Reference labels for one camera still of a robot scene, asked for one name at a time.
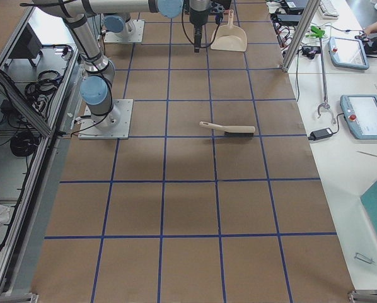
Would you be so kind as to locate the beige plastic dustpan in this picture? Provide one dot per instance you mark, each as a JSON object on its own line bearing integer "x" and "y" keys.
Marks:
{"x": 229, "y": 37}

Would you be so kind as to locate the beige hand brush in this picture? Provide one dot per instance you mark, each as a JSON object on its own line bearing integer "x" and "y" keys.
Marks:
{"x": 230, "y": 131}

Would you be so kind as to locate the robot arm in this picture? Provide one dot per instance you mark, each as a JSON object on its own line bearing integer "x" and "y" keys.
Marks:
{"x": 96, "y": 89}
{"x": 198, "y": 11}

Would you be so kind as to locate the white keyboard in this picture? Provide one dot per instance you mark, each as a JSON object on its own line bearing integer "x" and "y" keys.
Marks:
{"x": 327, "y": 10}

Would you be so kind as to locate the upper teach pendant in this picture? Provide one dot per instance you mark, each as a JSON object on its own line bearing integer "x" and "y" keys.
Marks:
{"x": 348, "y": 53}

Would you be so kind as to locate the teach pendant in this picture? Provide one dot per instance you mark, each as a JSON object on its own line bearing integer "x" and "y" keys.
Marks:
{"x": 360, "y": 115}
{"x": 348, "y": 53}

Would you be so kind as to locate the metal reacher grabber tool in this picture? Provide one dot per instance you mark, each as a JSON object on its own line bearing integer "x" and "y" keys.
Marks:
{"x": 324, "y": 106}

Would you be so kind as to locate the black power brick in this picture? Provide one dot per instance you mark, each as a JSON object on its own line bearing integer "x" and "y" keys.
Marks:
{"x": 320, "y": 134}

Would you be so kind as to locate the lower teach pendant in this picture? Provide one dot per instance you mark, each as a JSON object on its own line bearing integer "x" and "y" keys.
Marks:
{"x": 360, "y": 115}

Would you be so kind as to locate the small metal clip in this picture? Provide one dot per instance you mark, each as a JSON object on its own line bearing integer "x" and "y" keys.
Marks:
{"x": 363, "y": 258}

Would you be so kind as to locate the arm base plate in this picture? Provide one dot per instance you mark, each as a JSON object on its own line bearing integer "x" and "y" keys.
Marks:
{"x": 120, "y": 32}
{"x": 115, "y": 125}

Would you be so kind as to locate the aluminium frame post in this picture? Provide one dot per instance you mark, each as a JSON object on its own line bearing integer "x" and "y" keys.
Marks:
{"x": 299, "y": 33}

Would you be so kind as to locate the green handle tool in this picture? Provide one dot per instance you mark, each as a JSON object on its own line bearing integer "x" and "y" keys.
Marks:
{"x": 315, "y": 32}

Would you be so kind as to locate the black monitor under frame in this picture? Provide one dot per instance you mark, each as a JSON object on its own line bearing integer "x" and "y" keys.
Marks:
{"x": 28, "y": 46}

